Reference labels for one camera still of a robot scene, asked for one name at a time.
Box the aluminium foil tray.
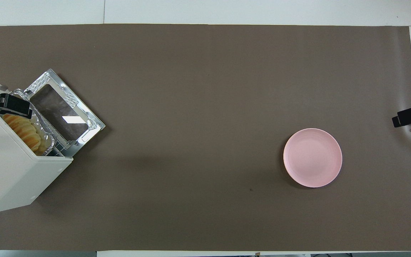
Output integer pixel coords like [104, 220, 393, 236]
[11, 89, 62, 157]

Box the glass oven door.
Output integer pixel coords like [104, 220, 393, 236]
[24, 69, 106, 158]

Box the brown table mat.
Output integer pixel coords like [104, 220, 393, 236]
[0, 24, 411, 252]

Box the golden ridged bread loaf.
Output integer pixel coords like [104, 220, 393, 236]
[2, 114, 42, 152]

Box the metal oven rack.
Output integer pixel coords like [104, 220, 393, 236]
[50, 137, 71, 158]

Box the pink round plate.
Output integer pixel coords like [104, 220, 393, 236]
[283, 128, 343, 188]

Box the cream toaster oven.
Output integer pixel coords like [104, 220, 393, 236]
[0, 77, 74, 216]

